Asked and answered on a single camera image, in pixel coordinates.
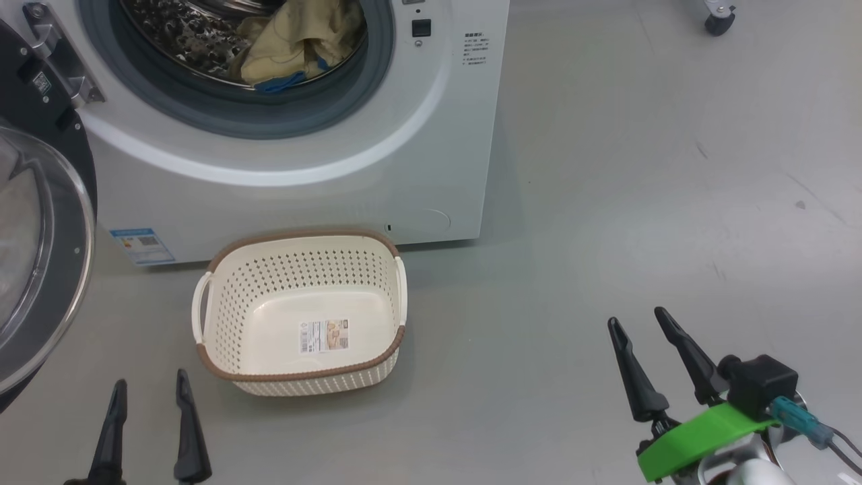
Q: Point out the pale yellow garment blue trim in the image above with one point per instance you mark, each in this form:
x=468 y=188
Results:
x=266 y=64

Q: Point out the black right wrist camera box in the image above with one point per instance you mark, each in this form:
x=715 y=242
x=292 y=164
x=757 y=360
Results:
x=761 y=384

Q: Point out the white front-load washing machine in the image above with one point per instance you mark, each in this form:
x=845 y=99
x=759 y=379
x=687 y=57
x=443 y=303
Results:
x=303 y=202

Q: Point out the grey partition leg with caster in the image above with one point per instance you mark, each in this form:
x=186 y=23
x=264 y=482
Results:
x=719 y=20

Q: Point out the cream perforated laundry basket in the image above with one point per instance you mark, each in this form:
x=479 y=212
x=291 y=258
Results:
x=269 y=283

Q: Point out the round black glass washer door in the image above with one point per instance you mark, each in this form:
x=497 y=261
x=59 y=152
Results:
x=40 y=269

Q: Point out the small printed text label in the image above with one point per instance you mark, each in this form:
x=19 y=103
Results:
x=476 y=48

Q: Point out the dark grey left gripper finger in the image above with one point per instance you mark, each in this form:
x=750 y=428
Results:
x=190 y=451
x=111 y=444

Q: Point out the blue energy label sticker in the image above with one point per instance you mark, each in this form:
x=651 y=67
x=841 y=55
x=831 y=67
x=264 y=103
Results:
x=143 y=246

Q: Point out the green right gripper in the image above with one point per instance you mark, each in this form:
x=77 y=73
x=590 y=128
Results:
x=707 y=431

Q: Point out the silver metal door hinge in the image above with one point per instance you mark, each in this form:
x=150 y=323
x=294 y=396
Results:
x=64 y=60

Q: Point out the black square door latch socket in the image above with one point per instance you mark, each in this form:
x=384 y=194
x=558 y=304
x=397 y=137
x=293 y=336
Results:
x=421 y=27

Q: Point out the white product sticker in basket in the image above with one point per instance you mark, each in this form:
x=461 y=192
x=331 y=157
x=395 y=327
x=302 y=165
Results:
x=323 y=337

